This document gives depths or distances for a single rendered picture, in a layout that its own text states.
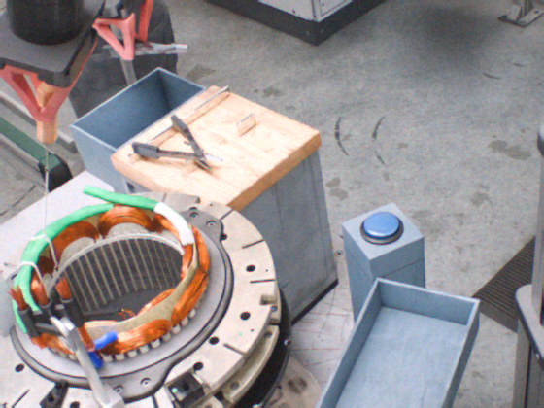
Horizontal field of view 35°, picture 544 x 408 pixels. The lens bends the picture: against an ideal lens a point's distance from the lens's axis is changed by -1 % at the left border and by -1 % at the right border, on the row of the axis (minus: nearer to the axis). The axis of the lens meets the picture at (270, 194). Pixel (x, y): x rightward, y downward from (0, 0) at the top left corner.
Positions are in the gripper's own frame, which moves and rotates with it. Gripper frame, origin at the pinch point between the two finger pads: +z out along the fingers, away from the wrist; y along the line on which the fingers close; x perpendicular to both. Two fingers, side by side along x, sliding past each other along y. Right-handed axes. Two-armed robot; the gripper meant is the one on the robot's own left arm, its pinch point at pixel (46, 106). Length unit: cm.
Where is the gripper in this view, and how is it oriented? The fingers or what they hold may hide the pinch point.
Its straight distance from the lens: 74.7
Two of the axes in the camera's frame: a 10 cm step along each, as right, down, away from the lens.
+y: -1.9, 7.2, -6.7
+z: -1.9, 6.4, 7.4
